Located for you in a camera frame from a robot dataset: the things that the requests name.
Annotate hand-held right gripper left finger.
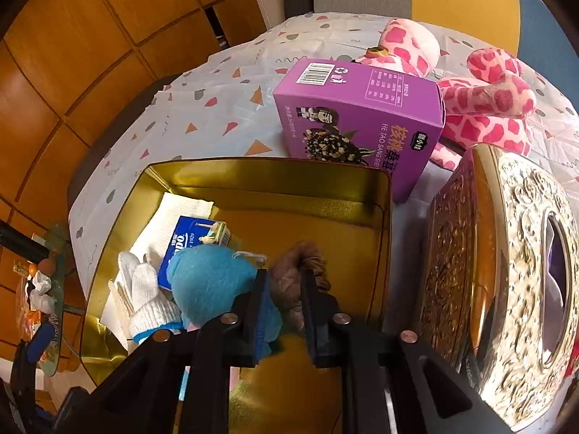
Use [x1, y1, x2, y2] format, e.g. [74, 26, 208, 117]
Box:
[59, 270, 271, 434]

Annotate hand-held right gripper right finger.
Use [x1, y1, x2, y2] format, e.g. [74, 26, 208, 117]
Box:
[301, 271, 512, 434]

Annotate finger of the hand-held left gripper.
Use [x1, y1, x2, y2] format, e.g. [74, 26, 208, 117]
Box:
[13, 321, 59, 412]

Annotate brown hair piece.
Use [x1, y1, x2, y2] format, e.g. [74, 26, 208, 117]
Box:
[270, 241, 332, 331]

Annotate blue plush toy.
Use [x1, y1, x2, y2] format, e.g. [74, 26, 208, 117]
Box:
[166, 245, 283, 358]

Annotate blue tissue pack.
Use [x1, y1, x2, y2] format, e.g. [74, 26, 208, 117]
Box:
[158, 216, 231, 290]

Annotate golden tin box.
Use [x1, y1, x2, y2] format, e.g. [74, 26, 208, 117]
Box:
[80, 158, 393, 434]

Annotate white knit glove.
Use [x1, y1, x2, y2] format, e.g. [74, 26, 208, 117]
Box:
[118, 252, 184, 344]

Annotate white paper towel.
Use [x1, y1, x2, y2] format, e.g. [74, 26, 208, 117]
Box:
[102, 192, 214, 349]

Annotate small toy figure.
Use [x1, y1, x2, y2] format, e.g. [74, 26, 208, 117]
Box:
[25, 258, 57, 314]

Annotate glass side table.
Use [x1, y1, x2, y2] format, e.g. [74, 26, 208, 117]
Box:
[13, 221, 86, 378]

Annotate black pole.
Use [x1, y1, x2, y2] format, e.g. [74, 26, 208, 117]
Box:
[0, 219, 48, 258]

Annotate purple snack box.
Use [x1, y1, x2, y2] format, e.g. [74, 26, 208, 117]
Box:
[272, 59, 446, 203]

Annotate ornate silver tissue box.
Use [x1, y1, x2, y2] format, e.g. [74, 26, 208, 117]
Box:
[416, 144, 579, 432]

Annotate pink spotted giraffe plush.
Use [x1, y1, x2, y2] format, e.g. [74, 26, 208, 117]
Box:
[353, 18, 537, 170]

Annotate wooden wardrobe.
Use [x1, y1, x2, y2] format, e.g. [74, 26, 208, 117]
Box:
[0, 0, 290, 290]

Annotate grey yellow blue headboard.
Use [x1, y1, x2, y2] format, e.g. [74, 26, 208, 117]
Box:
[312, 0, 579, 114]

